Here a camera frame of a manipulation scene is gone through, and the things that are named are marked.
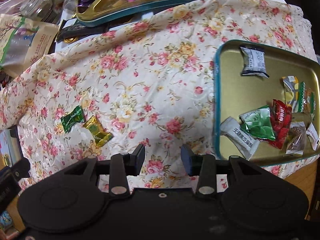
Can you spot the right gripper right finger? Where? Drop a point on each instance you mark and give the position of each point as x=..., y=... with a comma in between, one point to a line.
x=203, y=166

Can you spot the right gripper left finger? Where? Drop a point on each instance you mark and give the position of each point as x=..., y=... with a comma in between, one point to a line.
x=123, y=165

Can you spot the gold candy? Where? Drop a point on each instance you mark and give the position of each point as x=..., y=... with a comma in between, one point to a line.
x=100, y=136

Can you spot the white sesame snack packet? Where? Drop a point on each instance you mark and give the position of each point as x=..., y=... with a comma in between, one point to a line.
x=244, y=142

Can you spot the green candy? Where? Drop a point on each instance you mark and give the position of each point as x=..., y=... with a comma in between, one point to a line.
x=68, y=120

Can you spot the green tea snack packet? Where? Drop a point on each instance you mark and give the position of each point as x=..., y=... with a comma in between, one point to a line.
x=257, y=123

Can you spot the red candy packet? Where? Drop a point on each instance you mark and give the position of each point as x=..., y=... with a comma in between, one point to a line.
x=281, y=117

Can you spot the brown nut snack packet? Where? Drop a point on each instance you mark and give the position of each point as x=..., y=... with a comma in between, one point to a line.
x=296, y=139

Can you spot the grey white snack packet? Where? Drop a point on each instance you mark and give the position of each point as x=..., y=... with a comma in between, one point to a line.
x=254, y=62

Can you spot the yellow silver snack packet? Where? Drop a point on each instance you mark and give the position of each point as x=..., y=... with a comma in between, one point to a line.
x=291, y=90

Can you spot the green cookie packet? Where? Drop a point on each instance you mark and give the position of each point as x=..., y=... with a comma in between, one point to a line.
x=306, y=100

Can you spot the floral tablecloth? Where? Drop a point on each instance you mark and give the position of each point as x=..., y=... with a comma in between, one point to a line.
x=148, y=83

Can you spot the empty gold tin tray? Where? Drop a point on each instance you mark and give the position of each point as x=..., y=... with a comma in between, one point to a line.
x=236, y=94

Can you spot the cartoon dinosaur box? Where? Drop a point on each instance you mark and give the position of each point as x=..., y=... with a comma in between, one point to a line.
x=10, y=147

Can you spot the beige tree snack bag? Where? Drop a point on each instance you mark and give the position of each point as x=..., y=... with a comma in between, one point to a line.
x=23, y=42

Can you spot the small glass jar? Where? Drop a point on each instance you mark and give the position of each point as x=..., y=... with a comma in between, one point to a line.
x=39, y=10

